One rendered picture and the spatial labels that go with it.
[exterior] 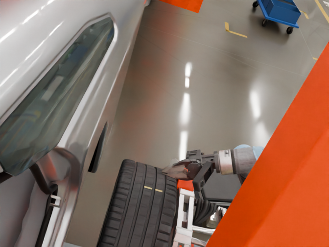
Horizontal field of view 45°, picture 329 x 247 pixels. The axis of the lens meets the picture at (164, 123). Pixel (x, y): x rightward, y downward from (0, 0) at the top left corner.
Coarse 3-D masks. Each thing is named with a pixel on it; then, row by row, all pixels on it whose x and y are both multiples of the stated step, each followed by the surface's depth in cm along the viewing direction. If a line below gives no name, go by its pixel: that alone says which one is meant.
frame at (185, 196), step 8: (184, 192) 163; (192, 192) 164; (176, 200) 188; (184, 200) 162; (192, 200) 160; (176, 208) 159; (192, 208) 157; (176, 216) 155; (192, 216) 154; (176, 224) 149; (176, 232) 146; (184, 232) 147; (176, 240) 145; (184, 240) 146
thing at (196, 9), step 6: (162, 0) 478; (168, 0) 477; (174, 0) 476; (180, 0) 476; (186, 0) 475; (192, 0) 474; (198, 0) 473; (180, 6) 480; (186, 6) 479; (192, 6) 478; (198, 6) 478; (198, 12) 482
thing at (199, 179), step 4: (204, 164) 143; (208, 164) 143; (204, 168) 142; (208, 168) 142; (212, 168) 145; (200, 172) 140; (204, 172) 140; (208, 172) 142; (212, 172) 145; (196, 176) 139; (200, 176) 139; (204, 176) 140; (208, 176) 143; (196, 180) 138; (200, 180) 138; (204, 180) 140; (196, 184) 137; (200, 184) 138; (204, 184) 141; (196, 188) 138; (200, 188) 139
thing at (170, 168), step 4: (172, 160) 149; (176, 160) 148; (172, 164) 146; (164, 168) 147; (168, 168) 146; (172, 168) 145; (176, 168) 145; (180, 168) 145; (164, 172) 147; (168, 172) 146
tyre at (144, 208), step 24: (120, 168) 164; (144, 168) 164; (120, 192) 146; (144, 192) 148; (168, 192) 152; (120, 216) 140; (144, 216) 142; (168, 216) 144; (120, 240) 137; (144, 240) 139; (168, 240) 141
